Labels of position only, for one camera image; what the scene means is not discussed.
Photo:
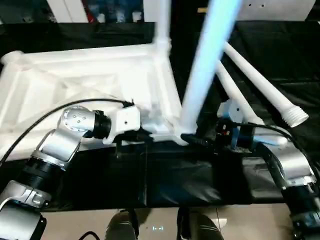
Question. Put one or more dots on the white plastic table top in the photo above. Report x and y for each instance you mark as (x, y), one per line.
(60, 80)

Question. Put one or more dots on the black box with yellow label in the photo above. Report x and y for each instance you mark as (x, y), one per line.
(190, 12)

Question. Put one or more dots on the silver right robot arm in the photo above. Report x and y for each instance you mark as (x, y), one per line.
(285, 160)

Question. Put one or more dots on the black right robot foot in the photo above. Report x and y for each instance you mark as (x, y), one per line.
(197, 227)

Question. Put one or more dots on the white cabinet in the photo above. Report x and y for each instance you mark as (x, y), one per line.
(100, 10)

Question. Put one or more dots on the black robot foot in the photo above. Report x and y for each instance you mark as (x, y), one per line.
(122, 227)
(197, 227)

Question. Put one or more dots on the white plastic table leg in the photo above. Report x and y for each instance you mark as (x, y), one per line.
(210, 55)
(265, 87)
(240, 97)
(163, 22)

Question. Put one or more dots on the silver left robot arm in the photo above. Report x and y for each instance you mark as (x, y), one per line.
(55, 145)

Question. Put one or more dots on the black left robot foot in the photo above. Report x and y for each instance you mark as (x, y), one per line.
(122, 227)

